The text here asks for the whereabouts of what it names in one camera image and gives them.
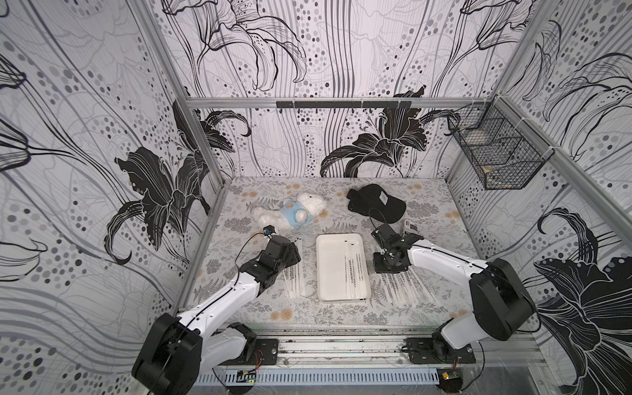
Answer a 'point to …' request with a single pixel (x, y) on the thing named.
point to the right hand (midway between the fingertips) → (380, 264)
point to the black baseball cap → (373, 201)
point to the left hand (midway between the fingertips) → (293, 255)
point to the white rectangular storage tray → (342, 272)
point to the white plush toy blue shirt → (293, 213)
